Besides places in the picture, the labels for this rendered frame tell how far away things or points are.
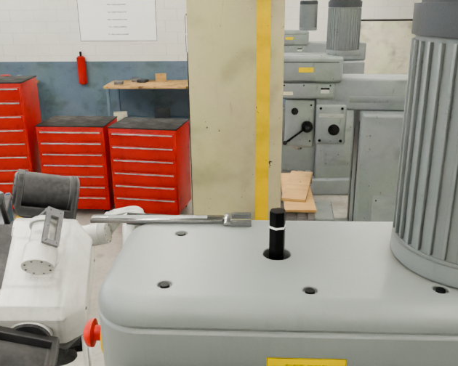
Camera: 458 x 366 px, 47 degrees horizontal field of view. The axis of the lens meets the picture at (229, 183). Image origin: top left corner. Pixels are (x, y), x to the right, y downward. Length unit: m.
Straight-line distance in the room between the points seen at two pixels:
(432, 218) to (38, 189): 0.96
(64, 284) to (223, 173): 1.40
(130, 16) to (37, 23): 1.70
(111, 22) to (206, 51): 7.65
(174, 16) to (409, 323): 9.27
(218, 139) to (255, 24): 0.54
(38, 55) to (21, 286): 9.35
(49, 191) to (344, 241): 0.82
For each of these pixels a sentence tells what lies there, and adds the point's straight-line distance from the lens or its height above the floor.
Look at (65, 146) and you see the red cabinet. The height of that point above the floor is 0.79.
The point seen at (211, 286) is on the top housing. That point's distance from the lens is 0.63.
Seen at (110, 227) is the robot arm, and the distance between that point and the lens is 1.62.
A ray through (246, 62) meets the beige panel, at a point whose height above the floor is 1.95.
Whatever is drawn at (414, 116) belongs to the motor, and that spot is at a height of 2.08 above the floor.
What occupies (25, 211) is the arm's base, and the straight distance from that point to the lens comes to 1.35.
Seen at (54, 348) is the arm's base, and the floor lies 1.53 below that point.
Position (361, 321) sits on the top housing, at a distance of 0.61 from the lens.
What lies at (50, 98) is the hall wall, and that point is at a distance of 10.49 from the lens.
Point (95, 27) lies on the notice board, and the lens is 10.05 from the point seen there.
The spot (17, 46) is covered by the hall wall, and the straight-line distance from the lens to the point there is 10.59.
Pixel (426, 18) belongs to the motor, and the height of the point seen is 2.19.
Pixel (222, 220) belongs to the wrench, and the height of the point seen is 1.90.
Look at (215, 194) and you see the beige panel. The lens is 2.51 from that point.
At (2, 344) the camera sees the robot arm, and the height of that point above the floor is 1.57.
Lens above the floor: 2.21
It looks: 19 degrees down
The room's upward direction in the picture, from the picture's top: 1 degrees counter-clockwise
